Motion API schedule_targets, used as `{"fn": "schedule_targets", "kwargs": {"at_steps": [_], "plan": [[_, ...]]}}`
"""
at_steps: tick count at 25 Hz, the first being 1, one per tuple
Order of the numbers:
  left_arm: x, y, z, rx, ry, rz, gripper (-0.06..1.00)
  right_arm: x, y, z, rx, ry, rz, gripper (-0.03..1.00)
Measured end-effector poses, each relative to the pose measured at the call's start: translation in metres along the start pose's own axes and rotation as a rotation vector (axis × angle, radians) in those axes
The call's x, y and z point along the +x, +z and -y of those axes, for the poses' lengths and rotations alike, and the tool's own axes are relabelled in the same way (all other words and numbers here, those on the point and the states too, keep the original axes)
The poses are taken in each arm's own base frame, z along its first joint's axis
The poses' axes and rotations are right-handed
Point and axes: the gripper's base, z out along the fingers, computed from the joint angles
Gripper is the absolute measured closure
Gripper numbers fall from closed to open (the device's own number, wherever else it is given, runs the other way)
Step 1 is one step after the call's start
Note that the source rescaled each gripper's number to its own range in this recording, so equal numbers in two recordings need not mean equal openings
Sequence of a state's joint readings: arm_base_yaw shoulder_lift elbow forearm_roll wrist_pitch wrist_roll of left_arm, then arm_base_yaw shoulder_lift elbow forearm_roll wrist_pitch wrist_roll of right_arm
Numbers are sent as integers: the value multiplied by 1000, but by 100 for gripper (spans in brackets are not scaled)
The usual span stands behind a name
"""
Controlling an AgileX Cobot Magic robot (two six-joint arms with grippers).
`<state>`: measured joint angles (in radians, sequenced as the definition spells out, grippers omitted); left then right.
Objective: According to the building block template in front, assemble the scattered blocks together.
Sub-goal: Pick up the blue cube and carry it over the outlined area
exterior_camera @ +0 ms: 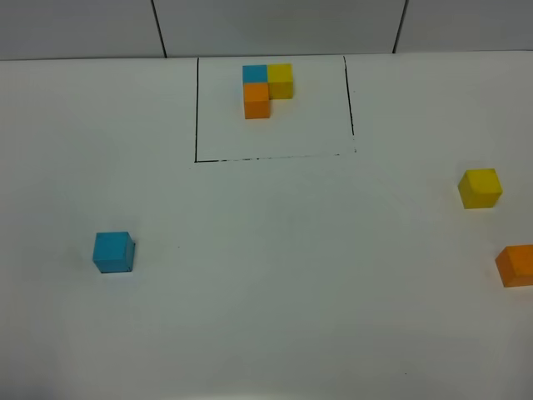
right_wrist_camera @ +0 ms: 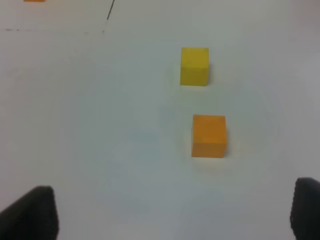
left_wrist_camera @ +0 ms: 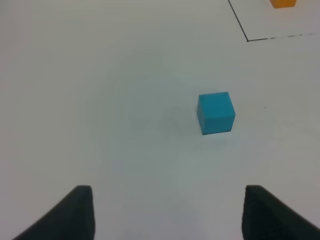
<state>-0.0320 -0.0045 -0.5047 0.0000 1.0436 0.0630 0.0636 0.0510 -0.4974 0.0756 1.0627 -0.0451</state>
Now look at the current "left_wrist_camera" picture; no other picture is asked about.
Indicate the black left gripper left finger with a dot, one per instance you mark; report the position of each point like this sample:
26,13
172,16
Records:
73,218

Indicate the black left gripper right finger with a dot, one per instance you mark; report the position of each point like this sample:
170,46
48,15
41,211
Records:
265,217

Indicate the blue cube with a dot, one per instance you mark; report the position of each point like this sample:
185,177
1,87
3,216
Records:
215,113

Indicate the orange template cube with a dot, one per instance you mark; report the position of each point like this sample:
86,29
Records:
278,4

